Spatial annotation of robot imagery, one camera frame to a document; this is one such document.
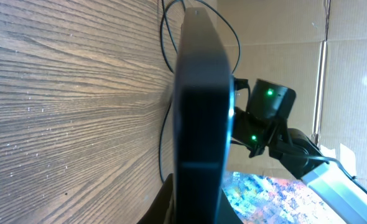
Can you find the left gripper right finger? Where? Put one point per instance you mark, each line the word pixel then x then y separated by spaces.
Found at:
pixel 226 214

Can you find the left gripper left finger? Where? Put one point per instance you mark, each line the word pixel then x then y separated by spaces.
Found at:
pixel 161 210

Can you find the blue Galaxy smartphone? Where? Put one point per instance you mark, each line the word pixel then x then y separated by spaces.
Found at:
pixel 202 119

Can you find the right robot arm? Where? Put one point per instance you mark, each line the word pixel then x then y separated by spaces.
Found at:
pixel 262 126

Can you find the cardboard backdrop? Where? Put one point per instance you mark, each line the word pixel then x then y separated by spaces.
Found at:
pixel 317 48

